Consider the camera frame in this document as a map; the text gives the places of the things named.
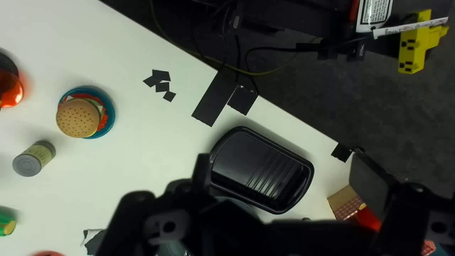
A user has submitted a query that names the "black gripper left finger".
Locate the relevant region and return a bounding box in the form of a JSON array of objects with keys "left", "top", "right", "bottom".
[{"left": 97, "top": 152, "right": 225, "bottom": 256}]

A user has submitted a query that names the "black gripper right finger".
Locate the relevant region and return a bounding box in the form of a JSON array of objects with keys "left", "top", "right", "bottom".
[{"left": 352, "top": 149, "right": 455, "bottom": 256}]

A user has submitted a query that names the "dark grey cloth piece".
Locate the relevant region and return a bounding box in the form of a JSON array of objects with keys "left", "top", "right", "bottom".
[{"left": 82, "top": 227, "right": 110, "bottom": 256}]

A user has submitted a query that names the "small red object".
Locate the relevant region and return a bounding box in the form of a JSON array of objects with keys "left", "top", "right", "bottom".
[{"left": 31, "top": 248, "right": 66, "bottom": 256}]

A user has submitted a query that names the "toy burger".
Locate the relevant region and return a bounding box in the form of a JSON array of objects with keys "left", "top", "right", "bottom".
[
  {"left": 56, "top": 96, "right": 104, "bottom": 139},
  {"left": 58, "top": 83, "right": 117, "bottom": 140}
]

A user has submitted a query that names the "small tin can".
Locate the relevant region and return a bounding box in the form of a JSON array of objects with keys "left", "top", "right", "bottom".
[{"left": 12, "top": 139, "right": 58, "bottom": 177}]

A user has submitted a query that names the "green yellow toy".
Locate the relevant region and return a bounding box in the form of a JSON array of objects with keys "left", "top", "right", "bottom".
[{"left": 0, "top": 204, "right": 21, "bottom": 238}]

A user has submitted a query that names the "black rectangular tray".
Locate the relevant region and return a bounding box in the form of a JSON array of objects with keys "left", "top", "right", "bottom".
[{"left": 208, "top": 124, "right": 316, "bottom": 216}]

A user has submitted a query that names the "large black tape rectangle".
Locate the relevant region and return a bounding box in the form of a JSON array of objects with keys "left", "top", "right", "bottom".
[{"left": 191, "top": 69, "right": 240, "bottom": 127}]

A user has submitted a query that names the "medium black tape square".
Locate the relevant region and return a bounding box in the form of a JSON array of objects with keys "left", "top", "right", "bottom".
[{"left": 227, "top": 83, "right": 261, "bottom": 116}]

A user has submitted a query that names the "shiny red cup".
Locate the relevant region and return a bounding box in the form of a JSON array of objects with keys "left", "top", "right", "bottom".
[{"left": 0, "top": 48, "right": 26, "bottom": 110}]

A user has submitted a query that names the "white stick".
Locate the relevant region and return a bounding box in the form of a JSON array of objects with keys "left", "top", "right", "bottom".
[{"left": 372, "top": 15, "right": 450, "bottom": 39}]

